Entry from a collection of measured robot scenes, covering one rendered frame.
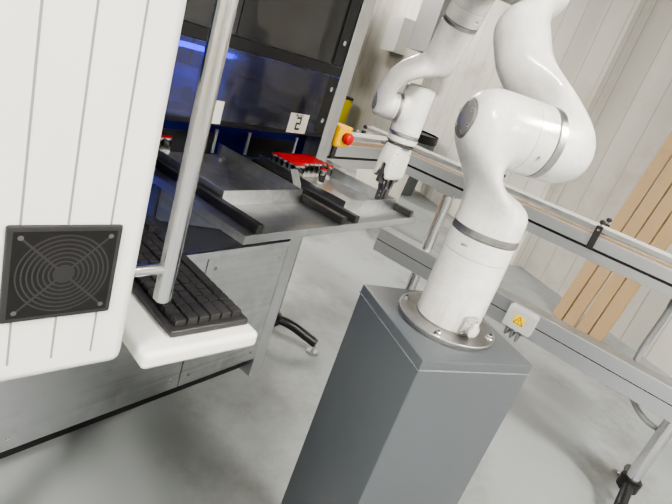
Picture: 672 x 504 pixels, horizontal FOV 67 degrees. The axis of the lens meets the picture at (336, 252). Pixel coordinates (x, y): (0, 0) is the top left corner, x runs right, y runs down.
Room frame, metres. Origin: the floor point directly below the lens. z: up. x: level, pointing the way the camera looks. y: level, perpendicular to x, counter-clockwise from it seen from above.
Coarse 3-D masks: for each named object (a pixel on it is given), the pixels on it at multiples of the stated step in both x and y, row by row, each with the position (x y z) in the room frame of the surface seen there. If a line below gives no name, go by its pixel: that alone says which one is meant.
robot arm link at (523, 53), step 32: (512, 0) 1.14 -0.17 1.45; (544, 0) 1.05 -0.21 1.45; (512, 32) 1.00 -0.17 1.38; (544, 32) 0.99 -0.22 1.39; (512, 64) 0.97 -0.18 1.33; (544, 64) 0.95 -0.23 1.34; (544, 96) 0.94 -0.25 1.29; (576, 96) 0.92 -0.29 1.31; (576, 128) 0.86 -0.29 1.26; (576, 160) 0.85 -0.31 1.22
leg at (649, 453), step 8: (664, 424) 1.68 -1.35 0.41; (656, 432) 1.69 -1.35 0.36; (664, 432) 1.67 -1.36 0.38; (656, 440) 1.67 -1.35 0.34; (664, 440) 1.66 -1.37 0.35; (648, 448) 1.68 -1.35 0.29; (656, 448) 1.67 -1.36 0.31; (640, 456) 1.69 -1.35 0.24; (648, 456) 1.67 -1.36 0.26; (656, 456) 1.67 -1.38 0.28; (632, 464) 1.70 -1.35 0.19; (640, 464) 1.67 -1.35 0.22; (648, 464) 1.66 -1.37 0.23; (632, 472) 1.68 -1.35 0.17; (640, 472) 1.66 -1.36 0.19; (632, 480) 1.67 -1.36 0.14
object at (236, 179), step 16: (176, 160) 1.14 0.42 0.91; (208, 160) 1.34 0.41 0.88; (224, 160) 1.40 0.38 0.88; (240, 160) 1.38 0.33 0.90; (208, 176) 1.21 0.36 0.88; (224, 176) 1.25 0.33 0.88; (240, 176) 1.30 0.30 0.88; (256, 176) 1.34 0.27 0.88; (272, 176) 1.31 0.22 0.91; (224, 192) 1.04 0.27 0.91; (240, 192) 1.08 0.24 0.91; (256, 192) 1.12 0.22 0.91; (272, 192) 1.17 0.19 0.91; (288, 192) 1.22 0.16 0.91
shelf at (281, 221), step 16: (160, 176) 1.09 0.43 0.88; (192, 208) 1.01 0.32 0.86; (208, 208) 1.00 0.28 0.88; (240, 208) 1.07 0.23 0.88; (256, 208) 1.10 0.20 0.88; (272, 208) 1.14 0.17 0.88; (288, 208) 1.18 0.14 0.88; (304, 208) 1.22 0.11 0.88; (224, 224) 0.96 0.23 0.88; (240, 224) 0.97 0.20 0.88; (272, 224) 1.04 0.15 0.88; (288, 224) 1.07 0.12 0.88; (304, 224) 1.11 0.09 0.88; (320, 224) 1.14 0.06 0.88; (336, 224) 1.18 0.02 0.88; (352, 224) 1.23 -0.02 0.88; (368, 224) 1.30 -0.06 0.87; (384, 224) 1.37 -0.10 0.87; (240, 240) 0.93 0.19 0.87; (256, 240) 0.95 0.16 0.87; (272, 240) 0.99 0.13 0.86
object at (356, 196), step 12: (276, 168) 1.42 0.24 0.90; (336, 168) 1.64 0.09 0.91; (300, 180) 1.37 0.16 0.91; (312, 180) 1.51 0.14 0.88; (324, 180) 1.56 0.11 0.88; (336, 180) 1.62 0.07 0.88; (348, 180) 1.60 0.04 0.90; (324, 192) 1.32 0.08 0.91; (336, 192) 1.47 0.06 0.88; (348, 192) 1.52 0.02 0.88; (360, 192) 1.57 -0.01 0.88; (372, 192) 1.55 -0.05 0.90; (348, 204) 1.30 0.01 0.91; (360, 204) 1.35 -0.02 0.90; (372, 204) 1.40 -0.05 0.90; (384, 204) 1.45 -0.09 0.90
